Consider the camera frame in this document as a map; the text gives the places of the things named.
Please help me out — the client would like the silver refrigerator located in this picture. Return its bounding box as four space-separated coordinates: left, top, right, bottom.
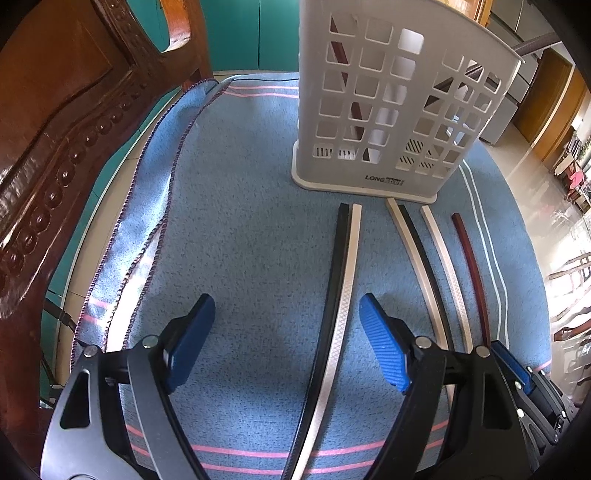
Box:
480 0 546 146

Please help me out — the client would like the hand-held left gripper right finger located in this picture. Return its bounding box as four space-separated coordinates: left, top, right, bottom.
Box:
359 293 541 480

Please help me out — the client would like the clothes drying rack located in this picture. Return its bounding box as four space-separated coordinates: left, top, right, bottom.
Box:
554 129 591 204

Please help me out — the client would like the wooden door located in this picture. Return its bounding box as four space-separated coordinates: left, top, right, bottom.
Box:
512 46 587 162

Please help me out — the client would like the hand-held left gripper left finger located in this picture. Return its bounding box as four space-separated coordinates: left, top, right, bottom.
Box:
41 293 218 480

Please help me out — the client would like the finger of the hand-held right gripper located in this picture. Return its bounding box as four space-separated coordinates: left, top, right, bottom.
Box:
526 366 561 416
490 342 532 398

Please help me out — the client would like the carved wooden chair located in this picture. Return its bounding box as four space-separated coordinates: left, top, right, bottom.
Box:
0 0 213 462

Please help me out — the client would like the wooden stool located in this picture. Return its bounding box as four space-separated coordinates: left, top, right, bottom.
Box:
549 251 591 342

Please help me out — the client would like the white plastic chopstick holder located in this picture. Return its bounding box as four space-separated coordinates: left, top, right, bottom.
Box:
292 0 527 206

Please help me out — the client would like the blue striped cloth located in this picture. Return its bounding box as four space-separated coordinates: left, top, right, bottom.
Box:
71 71 555 480

